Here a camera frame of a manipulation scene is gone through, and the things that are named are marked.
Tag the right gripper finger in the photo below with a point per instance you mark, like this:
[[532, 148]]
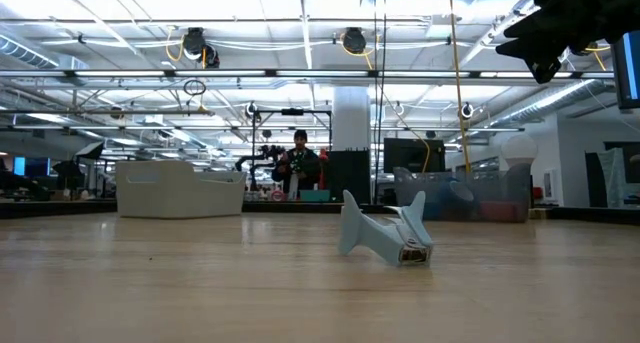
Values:
[[537, 27], [530, 48]]

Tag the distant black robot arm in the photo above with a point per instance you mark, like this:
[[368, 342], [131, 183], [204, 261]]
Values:
[[260, 158]]

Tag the grey-blue staple remover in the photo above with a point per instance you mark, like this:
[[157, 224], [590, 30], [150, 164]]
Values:
[[372, 240]]

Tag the computer monitor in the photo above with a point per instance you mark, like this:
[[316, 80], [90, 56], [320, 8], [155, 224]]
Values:
[[627, 68]]

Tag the smoky grey storage bin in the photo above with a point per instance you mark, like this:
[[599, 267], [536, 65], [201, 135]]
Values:
[[500, 188]]

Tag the black monitor back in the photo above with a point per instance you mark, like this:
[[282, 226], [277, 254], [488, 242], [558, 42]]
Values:
[[412, 155]]

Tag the white pillar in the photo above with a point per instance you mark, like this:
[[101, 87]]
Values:
[[351, 113]]

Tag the black cabinet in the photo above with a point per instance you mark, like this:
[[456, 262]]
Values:
[[350, 178]]

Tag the person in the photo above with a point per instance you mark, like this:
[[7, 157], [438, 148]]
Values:
[[299, 168]]

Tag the teal box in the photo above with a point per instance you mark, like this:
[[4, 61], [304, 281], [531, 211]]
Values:
[[315, 195]]

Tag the pale translucent storage bin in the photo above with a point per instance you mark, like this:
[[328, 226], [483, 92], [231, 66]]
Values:
[[175, 193]]

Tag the black studio light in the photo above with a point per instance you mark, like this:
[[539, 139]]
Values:
[[90, 150]]

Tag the distant blue screen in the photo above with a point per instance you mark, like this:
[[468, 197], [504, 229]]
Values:
[[30, 166]]

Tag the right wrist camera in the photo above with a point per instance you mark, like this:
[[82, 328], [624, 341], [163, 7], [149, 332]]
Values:
[[545, 69]]

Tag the black stand frame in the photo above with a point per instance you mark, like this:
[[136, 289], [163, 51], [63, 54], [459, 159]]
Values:
[[292, 111]]

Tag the black aluminium table frame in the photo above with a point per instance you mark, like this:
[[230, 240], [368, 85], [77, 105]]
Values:
[[50, 206]]

